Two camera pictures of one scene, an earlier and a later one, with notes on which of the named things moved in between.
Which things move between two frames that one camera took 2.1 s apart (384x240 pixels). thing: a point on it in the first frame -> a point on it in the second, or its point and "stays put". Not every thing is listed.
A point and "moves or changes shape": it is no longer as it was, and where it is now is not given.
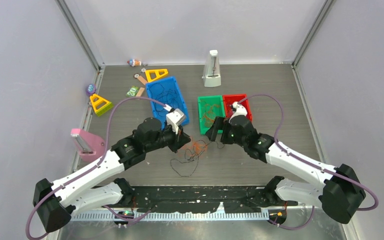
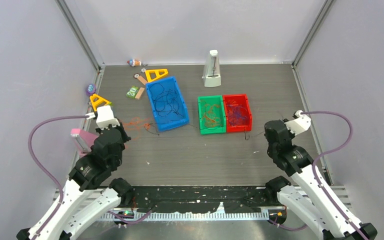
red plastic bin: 229,99 stays put
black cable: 197,158 moves or changes shape
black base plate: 201,199 stays put
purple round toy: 91,89 stays put
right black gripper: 219,123 -> 291,135
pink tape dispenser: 91,147 stays put
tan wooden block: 140,92 stays put
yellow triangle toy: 147,74 stays put
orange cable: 198,147 -> 137,121
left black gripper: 179,140 -> 126,137
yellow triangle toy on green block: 100,105 stays put
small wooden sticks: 140,78 stays put
